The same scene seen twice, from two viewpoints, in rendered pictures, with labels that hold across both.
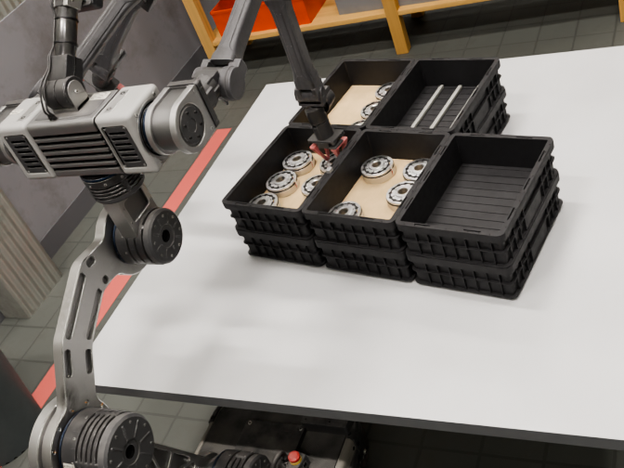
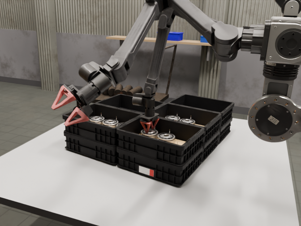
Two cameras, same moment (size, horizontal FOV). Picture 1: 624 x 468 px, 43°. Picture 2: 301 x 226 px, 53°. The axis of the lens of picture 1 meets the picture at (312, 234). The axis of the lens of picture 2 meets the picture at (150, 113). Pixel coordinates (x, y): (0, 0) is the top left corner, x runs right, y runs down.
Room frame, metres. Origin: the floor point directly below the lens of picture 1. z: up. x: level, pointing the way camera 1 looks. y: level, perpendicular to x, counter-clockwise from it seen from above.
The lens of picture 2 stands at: (2.54, 1.42, 1.53)
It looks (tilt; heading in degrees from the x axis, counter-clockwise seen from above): 19 degrees down; 255
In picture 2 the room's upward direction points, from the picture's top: 2 degrees clockwise
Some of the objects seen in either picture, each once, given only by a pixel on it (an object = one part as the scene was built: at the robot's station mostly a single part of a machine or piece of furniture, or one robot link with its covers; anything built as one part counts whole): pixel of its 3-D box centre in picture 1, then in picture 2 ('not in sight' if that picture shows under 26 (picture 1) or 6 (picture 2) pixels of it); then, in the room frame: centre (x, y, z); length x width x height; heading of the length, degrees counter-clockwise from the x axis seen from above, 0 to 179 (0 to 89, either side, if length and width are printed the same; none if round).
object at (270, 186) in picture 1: (280, 180); not in sight; (2.13, 0.02, 0.86); 0.10 x 0.10 x 0.01
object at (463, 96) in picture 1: (437, 109); (130, 111); (2.14, -0.52, 0.87); 0.40 x 0.30 x 0.11; 135
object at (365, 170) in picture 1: (376, 165); not in sight; (1.99, -0.26, 0.86); 0.10 x 0.10 x 0.01
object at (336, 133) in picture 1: (322, 130); (149, 112); (2.11, -0.16, 0.98); 0.10 x 0.07 x 0.07; 40
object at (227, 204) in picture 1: (292, 168); (161, 130); (2.08, -0.03, 0.92); 0.40 x 0.30 x 0.02; 135
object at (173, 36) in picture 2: not in sight; (169, 36); (1.05, -3.00, 1.18); 0.35 x 0.24 x 0.12; 145
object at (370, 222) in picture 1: (377, 175); (183, 115); (1.86, -0.24, 0.92); 0.40 x 0.30 x 0.02; 135
